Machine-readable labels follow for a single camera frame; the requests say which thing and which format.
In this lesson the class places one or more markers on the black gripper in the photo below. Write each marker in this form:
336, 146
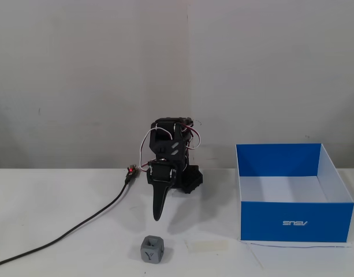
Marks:
160, 174

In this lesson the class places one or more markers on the gray 3D printed block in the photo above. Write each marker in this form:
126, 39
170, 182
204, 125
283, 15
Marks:
152, 250

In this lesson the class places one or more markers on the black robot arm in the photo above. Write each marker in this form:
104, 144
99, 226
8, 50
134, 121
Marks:
165, 144

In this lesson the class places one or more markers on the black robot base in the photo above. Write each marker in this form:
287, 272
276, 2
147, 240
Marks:
192, 180

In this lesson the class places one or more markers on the blue and white cardboard box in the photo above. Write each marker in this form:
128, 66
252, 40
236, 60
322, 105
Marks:
295, 219

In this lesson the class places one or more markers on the small controller board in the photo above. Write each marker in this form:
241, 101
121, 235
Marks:
131, 170

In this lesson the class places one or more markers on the clear tape patch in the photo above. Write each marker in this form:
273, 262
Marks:
207, 246

